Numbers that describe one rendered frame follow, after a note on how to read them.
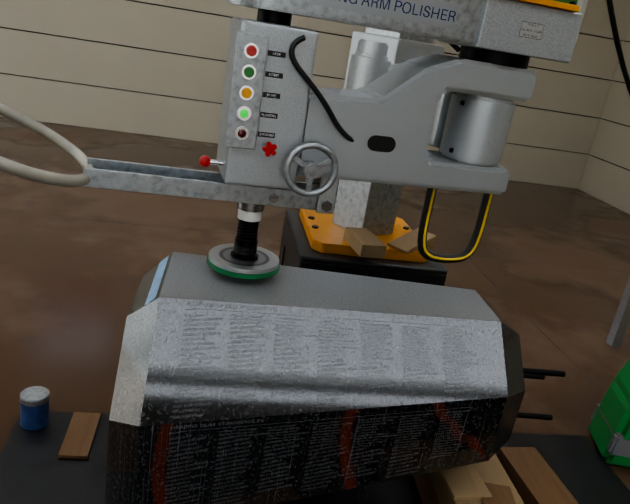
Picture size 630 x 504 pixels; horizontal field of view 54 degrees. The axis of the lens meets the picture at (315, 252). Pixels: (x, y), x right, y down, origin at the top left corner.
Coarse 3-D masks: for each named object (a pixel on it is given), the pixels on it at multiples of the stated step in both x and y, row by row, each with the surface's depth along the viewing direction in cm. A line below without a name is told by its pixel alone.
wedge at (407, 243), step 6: (408, 234) 253; (414, 234) 253; (432, 234) 253; (396, 240) 248; (402, 240) 248; (408, 240) 248; (414, 240) 248; (432, 240) 251; (390, 246) 245; (396, 246) 243; (402, 246) 244; (408, 246) 244; (414, 246) 244; (432, 246) 253; (408, 252) 241
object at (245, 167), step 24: (240, 24) 150; (264, 24) 150; (288, 48) 154; (312, 48) 155; (288, 72) 156; (312, 72) 158; (288, 96) 158; (264, 120) 159; (288, 120) 161; (264, 144) 161; (288, 144) 163; (240, 168) 162; (264, 168) 164
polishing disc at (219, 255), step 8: (216, 248) 186; (224, 248) 187; (232, 248) 188; (264, 248) 193; (208, 256) 181; (216, 256) 180; (224, 256) 181; (264, 256) 186; (272, 256) 187; (216, 264) 176; (224, 264) 175; (232, 264) 176; (240, 264) 177; (248, 264) 178; (256, 264) 179; (264, 264) 180; (272, 264) 181; (240, 272) 174; (248, 272) 174; (256, 272) 175; (264, 272) 177
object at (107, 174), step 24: (96, 168) 159; (120, 168) 170; (144, 168) 172; (168, 168) 173; (144, 192) 163; (168, 192) 165; (192, 192) 167; (216, 192) 168; (240, 192) 170; (264, 192) 172; (288, 192) 173
